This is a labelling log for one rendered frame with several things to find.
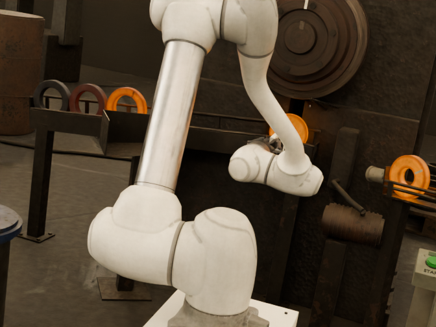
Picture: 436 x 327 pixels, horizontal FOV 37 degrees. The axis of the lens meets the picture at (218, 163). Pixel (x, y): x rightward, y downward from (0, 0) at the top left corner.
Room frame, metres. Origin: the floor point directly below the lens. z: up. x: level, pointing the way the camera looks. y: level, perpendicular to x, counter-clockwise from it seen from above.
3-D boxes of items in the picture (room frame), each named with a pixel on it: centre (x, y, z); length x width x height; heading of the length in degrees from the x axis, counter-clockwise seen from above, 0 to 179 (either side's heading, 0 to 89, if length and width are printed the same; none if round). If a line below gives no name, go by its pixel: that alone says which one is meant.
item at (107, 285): (2.45, 0.32, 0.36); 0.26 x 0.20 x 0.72; 108
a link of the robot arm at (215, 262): (1.41, -0.04, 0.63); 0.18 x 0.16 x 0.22; 82
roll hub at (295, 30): (2.46, -0.23, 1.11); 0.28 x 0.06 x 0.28; 73
